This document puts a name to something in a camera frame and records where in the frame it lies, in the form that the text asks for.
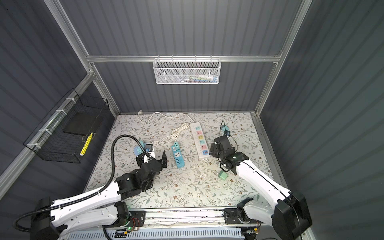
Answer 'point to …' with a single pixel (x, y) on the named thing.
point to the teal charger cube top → (224, 128)
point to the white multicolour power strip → (200, 140)
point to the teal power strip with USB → (178, 158)
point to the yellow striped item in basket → (87, 142)
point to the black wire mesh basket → (65, 135)
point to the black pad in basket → (84, 123)
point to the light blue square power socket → (135, 151)
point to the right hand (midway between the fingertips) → (220, 148)
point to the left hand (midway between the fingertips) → (156, 153)
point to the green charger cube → (222, 175)
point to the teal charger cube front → (138, 149)
